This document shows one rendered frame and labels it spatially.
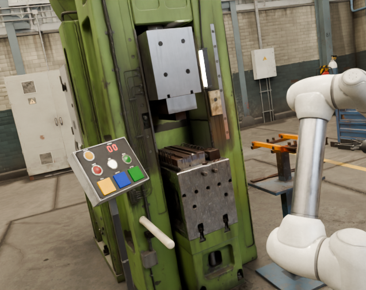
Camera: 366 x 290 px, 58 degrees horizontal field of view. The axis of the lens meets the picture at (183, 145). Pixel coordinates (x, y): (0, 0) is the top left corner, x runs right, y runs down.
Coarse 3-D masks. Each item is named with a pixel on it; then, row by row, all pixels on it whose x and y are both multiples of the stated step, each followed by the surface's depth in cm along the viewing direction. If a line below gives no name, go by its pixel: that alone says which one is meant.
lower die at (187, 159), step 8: (160, 152) 238; (176, 152) 224; (184, 152) 217; (200, 152) 213; (160, 160) 232; (176, 160) 207; (184, 160) 208; (192, 160) 211; (200, 160) 213; (184, 168) 209
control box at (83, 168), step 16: (112, 144) 179; (128, 144) 186; (80, 160) 162; (96, 160) 168; (112, 160) 174; (80, 176) 163; (96, 176) 163; (112, 176) 169; (128, 176) 175; (144, 176) 181; (96, 192) 159; (112, 192) 164
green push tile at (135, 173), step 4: (132, 168) 178; (136, 168) 180; (128, 172) 176; (132, 172) 177; (136, 172) 178; (140, 172) 180; (132, 176) 175; (136, 176) 177; (140, 176) 179; (136, 180) 176
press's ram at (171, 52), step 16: (144, 32) 192; (160, 32) 193; (176, 32) 198; (192, 32) 203; (144, 48) 197; (160, 48) 194; (176, 48) 199; (192, 48) 203; (144, 64) 203; (160, 64) 195; (176, 64) 200; (192, 64) 204; (160, 80) 196; (176, 80) 201; (192, 80) 205; (160, 96) 197; (176, 96) 202
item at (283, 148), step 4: (256, 144) 218; (260, 144) 214; (264, 144) 210; (268, 144) 206; (272, 144) 205; (276, 144) 203; (276, 148) 199; (280, 148) 194; (284, 148) 193; (288, 148) 189; (292, 148) 185; (296, 148) 186; (288, 152) 189; (292, 152) 186
